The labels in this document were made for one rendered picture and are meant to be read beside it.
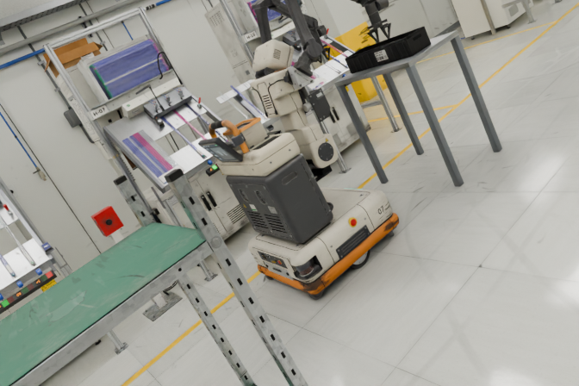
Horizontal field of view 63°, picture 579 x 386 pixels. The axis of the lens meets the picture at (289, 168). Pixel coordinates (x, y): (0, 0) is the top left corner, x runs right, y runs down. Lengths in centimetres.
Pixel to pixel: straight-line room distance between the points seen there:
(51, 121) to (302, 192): 327
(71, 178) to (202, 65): 189
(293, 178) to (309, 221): 23
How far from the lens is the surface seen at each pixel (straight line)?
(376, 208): 255
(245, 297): 102
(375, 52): 302
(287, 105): 252
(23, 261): 314
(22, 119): 506
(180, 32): 563
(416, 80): 273
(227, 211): 373
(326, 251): 239
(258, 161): 221
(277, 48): 252
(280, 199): 227
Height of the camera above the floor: 123
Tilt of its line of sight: 15 degrees down
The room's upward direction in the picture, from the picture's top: 27 degrees counter-clockwise
